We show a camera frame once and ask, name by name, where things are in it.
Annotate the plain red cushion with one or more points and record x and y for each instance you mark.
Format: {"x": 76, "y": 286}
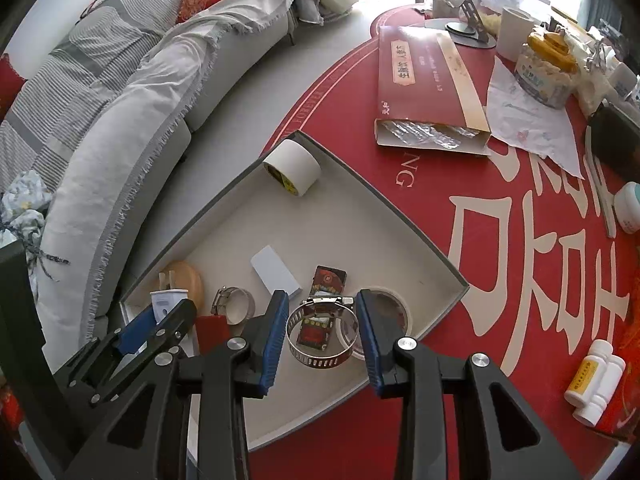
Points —
{"x": 10, "y": 85}

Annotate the clear jar with yellow lid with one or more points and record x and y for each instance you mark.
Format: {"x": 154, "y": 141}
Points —
{"x": 545, "y": 75}

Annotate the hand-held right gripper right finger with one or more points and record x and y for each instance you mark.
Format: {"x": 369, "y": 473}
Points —
{"x": 369, "y": 345}

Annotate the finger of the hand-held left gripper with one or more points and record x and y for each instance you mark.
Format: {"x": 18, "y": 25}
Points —
{"x": 137, "y": 332}
{"x": 145, "y": 370}

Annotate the floral patterned cloth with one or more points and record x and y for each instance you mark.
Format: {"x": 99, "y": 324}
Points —
{"x": 22, "y": 205}

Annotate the white cup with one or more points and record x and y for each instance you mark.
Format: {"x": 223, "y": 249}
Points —
{"x": 514, "y": 32}

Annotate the clear tape roll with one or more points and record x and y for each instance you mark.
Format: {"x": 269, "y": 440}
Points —
{"x": 407, "y": 317}

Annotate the white charger plug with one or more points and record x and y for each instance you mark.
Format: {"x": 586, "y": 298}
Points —
{"x": 167, "y": 304}

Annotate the beige tape roll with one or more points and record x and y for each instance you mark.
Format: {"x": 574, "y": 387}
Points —
{"x": 295, "y": 165}

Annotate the white printed paper sheet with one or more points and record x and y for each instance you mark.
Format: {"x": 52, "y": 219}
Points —
{"x": 530, "y": 127}

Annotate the black box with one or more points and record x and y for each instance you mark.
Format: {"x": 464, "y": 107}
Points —
{"x": 615, "y": 135}

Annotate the small white box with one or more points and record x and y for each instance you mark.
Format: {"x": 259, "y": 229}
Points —
{"x": 275, "y": 270}

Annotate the round wooden disc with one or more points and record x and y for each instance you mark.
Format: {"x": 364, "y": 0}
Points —
{"x": 186, "y": 275}

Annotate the white pill bottle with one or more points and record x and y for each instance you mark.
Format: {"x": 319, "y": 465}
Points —
{"x": 590, "y": 372}
{"x": 605, "y": 395}

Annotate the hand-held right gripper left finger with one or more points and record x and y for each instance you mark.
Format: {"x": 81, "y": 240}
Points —
{"x": 272, "y": 345}

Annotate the plain red small box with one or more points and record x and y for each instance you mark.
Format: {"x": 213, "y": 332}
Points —
{"x": 212, "y": 335}

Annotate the grey tray with white inside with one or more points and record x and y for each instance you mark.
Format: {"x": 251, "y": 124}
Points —
{"x": 350, "y": 220}

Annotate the grey covered sofa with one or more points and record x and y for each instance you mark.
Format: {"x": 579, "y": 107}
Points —
{"x": 150, "y": 110}

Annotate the grey striped blanket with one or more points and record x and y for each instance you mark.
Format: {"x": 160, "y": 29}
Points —
{"x": 75, "y": 85}

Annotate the dark red patterned card box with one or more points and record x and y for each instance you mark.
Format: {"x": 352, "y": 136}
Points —
{"x": 315, "y": 332}

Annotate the grey metal phone stand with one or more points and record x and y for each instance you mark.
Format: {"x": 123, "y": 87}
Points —
{"x": 465, "y": 5}

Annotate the white jar with teal lid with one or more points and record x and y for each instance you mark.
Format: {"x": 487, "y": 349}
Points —
{"x": 627, "y": 207}

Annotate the large flat red box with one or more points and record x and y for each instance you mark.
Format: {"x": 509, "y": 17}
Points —
{"x": 420, "y": 85}

